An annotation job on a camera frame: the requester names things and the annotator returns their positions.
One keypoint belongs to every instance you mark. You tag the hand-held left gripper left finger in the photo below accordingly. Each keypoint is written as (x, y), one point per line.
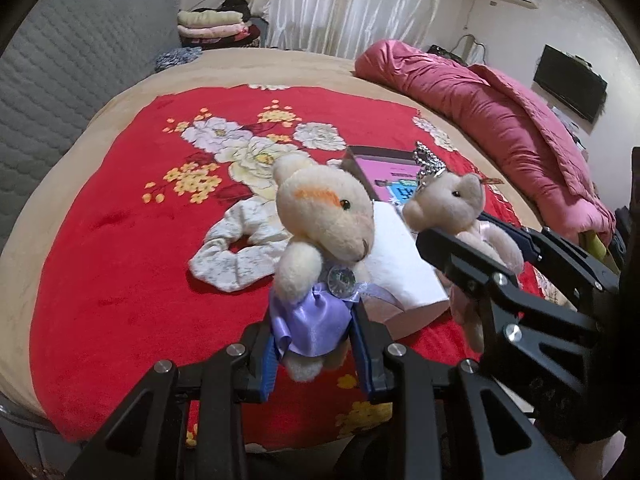
(267, 365)

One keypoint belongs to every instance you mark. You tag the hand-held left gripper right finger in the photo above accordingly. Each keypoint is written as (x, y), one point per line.
(362, 360)

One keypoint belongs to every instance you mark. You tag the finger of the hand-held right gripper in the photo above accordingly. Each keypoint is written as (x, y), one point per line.
(522, 240)
(475, 270)

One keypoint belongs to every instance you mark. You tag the white toilet paper roll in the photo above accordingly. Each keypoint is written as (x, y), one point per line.
(405, 260)

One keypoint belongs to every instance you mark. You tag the plush bear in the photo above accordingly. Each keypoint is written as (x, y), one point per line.
(450, 200)
(320, 210)

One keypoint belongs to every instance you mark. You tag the dark brown shallow box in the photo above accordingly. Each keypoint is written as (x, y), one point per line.
(356, 162)

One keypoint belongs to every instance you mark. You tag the green cloth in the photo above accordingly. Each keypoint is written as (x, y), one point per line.
(597, 245)

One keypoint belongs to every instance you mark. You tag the white floral scrunchie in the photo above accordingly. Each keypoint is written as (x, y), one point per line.
(225, 260)

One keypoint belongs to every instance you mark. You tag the pink quilt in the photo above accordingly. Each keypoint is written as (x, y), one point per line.
(500, 125)

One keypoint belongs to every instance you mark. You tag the cluttered white shelf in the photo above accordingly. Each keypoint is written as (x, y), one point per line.
(567, 125)

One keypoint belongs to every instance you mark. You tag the pink picture book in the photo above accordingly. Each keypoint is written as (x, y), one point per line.
(385, 170)

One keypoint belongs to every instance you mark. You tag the black bag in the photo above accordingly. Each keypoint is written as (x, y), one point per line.
(440, 51)

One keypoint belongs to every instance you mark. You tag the red floral blanket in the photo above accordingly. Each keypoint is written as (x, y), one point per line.
(125, 200)

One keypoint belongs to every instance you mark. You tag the round bed with beige sheet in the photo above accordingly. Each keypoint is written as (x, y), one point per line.
(300, 67)

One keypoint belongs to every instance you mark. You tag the white curtain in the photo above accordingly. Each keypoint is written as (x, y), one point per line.
(350, 5)

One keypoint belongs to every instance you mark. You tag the blue grey patterned cloth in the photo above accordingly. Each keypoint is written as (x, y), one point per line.
(177, 59)

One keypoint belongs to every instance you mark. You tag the dark red cloth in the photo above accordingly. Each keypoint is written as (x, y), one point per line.
(255, 35)

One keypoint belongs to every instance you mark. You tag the pink folded garment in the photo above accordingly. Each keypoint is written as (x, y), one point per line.
(212, 31)

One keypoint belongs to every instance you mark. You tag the beige folded garment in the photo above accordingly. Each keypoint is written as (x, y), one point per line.
(210, 18)

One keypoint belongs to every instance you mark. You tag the black clothes pile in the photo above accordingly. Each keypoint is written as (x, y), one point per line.
(237, 5)

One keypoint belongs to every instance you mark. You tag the grey quilted headboard cover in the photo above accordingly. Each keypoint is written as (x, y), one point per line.
(75, 60)

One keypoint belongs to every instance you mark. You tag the black wall television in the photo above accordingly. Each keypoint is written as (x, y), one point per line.
(570, 82)

